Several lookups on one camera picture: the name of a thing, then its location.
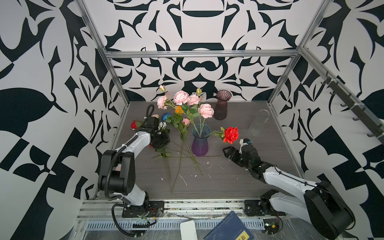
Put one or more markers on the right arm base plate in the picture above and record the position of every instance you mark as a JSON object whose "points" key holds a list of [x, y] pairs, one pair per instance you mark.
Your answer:
{"points": [[261, 207]]}

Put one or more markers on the orange pink blue rosebud stem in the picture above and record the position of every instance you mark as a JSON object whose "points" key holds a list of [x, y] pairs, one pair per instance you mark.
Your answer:
{"points": [[181, 124]]}

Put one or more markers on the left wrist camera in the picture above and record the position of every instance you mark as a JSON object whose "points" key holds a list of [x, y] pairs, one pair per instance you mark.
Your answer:
{"points": [[151, 123]]}

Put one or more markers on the aluminium frame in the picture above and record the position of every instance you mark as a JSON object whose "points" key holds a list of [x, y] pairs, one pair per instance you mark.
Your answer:
{"points": [[271, 51]]}

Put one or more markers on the white rectangular device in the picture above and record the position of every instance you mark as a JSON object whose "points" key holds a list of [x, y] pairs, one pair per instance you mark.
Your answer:
{"points": [[188, 230]]}

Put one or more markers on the large red rose stem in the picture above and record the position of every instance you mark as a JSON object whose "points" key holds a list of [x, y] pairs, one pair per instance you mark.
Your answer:
{"points": [[228, 135]]}

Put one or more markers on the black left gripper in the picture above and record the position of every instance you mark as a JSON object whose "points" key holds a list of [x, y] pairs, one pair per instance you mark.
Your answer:
{"points": [[166, 139]]}

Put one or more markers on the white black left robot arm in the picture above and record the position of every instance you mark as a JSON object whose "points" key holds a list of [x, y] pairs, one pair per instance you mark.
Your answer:
{"points": [[117, 177]]}

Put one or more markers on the blue book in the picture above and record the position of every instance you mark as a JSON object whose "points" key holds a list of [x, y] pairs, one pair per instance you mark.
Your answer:
{"points": [[230, 228]]}

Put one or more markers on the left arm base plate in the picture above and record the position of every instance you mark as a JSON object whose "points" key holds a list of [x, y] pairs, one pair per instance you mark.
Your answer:
{"points": [[148, 209]]}

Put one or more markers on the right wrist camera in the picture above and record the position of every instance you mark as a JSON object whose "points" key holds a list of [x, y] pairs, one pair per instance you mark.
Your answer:
{"points": [[245, 142]]}

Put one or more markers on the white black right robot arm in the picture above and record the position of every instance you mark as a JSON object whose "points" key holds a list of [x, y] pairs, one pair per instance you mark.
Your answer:
{"points": [[319, 204]]}

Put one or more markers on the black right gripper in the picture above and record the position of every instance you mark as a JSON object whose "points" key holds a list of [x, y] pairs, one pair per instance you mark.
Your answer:
{"points": [[234, 155]]}

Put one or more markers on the white and peach rosebud stem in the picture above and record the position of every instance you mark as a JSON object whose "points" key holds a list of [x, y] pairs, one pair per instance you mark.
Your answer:
{"points": [[164, 153]]}

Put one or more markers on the dark maroon glass vase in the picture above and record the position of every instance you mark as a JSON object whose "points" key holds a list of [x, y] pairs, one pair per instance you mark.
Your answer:
{"points": [[221, 108]]}

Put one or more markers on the black wall hook rail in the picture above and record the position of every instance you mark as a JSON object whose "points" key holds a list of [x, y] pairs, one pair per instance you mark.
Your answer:
{"points": [[351, 102]]}

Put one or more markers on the purple ribbed glass vase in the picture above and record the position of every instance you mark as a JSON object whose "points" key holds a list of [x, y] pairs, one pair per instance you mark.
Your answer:
{"points": [[200, 145]]}

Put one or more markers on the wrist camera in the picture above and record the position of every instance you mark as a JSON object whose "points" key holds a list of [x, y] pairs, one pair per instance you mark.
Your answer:
{"points": [[151, 123], [245, 142]]}

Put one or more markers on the clear glass vase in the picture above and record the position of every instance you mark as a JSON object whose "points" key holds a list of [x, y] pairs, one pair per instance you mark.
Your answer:
{"points": [[257, 126]]}

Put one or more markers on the pink peony flower stem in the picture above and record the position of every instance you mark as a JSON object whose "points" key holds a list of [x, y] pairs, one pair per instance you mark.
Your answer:
{"points": [[197, 111]]}

